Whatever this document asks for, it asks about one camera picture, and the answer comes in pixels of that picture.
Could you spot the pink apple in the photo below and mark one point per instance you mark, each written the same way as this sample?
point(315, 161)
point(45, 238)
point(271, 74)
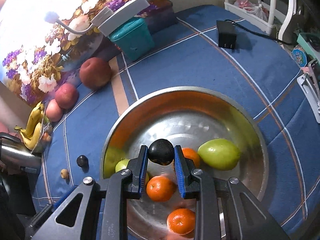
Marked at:
point(53, 111)

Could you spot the large orange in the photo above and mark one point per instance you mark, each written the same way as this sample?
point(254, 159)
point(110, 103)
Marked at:
point(160, 185)

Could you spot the white desk lamp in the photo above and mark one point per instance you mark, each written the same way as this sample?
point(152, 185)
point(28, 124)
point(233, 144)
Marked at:
point(120, 15)

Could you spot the round metal bowl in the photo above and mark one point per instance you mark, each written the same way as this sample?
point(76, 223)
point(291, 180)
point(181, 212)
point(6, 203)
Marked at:
point(175, 120)

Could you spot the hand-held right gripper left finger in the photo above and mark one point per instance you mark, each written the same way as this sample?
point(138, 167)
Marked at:
point(143, 172)

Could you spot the teal plastic box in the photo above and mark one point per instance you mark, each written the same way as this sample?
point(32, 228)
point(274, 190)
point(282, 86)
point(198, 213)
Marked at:
point(132, 38)

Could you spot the pink plastic bag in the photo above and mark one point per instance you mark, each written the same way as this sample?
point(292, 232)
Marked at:
point(250, 7)

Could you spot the black power adapter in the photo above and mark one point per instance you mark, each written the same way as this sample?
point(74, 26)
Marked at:
point(226, 37)

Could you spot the small orange-red fruit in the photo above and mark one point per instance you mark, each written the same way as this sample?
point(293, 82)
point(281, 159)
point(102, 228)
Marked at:
point(46, 137)

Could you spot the small orange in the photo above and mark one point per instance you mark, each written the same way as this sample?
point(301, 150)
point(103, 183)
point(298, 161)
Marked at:
point(192, 156)

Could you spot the dark purple plum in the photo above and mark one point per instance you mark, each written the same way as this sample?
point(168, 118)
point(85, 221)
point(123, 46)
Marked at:
point(161, 152)
point(82, 160)

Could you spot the yellow banana bunch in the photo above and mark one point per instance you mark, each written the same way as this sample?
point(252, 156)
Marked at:
point(33, 127)

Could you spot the small green fruit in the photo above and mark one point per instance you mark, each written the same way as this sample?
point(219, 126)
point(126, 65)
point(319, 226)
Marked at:
point(121, 165)

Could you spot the round printed tin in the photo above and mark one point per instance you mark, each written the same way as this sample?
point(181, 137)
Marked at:
point(298, 56)

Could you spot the floral wall poster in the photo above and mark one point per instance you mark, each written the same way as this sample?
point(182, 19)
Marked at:
point(37, 42)

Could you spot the large green fruit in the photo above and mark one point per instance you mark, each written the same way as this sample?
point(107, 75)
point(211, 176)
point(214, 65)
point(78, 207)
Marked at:
point(219, 154)

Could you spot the large dark red apple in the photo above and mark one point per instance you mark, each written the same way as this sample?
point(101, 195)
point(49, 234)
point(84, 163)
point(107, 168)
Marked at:
point(95, 73)

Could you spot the grey metal bracket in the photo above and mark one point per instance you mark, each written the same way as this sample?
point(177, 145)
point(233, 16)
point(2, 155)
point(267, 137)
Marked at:
point(308, 90)

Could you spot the small brown fruit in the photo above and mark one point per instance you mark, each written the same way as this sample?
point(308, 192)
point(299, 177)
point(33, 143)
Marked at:
point(65, 173)

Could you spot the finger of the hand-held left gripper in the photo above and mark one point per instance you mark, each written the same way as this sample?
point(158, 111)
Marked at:
point(59, 200)

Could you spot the white shelf rack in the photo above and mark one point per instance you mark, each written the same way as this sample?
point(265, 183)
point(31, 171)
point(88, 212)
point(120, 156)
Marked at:
point(270, 5)

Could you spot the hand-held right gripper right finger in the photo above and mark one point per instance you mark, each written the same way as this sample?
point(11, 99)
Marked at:
point(178, 172)

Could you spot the medium orange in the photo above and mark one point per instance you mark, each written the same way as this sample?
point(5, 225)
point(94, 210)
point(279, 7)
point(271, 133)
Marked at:
point(181, 221)

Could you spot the teal plastic tray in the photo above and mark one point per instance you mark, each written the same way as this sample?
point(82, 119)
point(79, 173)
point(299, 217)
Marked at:
point(308, 42)

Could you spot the stainless steel kettle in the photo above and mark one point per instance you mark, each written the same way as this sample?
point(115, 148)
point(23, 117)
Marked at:
point(17, 155)

